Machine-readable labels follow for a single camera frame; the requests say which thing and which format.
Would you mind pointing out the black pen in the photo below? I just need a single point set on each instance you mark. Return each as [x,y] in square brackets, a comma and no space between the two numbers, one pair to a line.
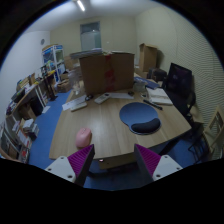
[153,104]

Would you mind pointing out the ceiling light tube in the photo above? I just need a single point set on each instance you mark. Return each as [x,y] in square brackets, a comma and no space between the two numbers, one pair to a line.
[81,5]

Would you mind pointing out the black office chair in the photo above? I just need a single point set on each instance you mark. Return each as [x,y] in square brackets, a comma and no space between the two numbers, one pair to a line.
[178,86]

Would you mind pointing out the white keyboard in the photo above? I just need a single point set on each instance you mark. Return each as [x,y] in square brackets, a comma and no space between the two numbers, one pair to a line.
[78,106]

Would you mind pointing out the white paper sheet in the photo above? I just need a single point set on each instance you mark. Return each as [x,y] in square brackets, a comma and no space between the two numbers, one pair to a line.
[74,102]

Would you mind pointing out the wooden side desk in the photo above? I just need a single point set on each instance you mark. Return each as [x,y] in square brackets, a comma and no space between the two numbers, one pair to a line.
[35,91]

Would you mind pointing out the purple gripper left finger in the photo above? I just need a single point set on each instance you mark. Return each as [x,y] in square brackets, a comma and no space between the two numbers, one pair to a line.
[75,167]

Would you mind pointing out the white display cabinet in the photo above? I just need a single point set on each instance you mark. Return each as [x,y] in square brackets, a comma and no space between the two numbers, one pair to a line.
[53,59]

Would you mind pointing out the black small mouse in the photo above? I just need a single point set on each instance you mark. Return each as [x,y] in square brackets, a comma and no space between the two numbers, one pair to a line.
[89,97]

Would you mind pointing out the large cardboard box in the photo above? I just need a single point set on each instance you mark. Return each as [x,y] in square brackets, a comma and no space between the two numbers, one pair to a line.
[107,73]

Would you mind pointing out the white remote control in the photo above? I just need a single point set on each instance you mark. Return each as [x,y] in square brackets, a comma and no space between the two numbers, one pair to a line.
[102,98]

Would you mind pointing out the tall cardboard box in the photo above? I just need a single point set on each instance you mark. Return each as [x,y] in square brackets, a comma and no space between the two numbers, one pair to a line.
[148,57]

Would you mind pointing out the small cardboard box on floor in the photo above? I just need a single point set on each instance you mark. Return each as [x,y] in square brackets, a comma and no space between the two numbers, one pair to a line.
[64,86]

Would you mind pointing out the wooden chair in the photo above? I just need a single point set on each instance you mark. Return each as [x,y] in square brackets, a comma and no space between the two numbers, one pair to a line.
[209,145]

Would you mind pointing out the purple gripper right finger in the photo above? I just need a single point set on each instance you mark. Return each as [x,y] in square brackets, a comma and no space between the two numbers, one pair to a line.
[153,165]

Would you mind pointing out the blue mouse pad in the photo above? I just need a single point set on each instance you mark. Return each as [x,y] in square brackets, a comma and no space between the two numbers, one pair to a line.
[141,118]

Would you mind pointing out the open white notebook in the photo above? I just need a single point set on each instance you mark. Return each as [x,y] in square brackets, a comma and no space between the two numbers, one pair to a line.
[159,96]

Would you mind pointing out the grey door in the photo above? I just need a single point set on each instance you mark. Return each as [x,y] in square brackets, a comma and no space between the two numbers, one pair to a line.
[90,36]

